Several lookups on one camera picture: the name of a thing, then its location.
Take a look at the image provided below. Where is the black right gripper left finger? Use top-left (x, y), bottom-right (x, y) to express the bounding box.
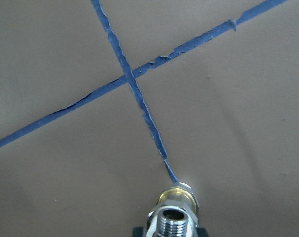
top-left (132, 227), bottom-right (146, 237)

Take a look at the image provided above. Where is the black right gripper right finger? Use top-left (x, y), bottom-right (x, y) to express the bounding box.
top-left (198, 227), bottom-right (209, 237)

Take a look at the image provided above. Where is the chrome angle valve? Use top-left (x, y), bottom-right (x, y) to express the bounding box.
top-left (145, 205), bottom-right (198, 237)

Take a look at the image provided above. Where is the white PPR pipe brass fitting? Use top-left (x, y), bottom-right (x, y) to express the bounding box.
top-left (157, 182), bottom-right (199, 214)

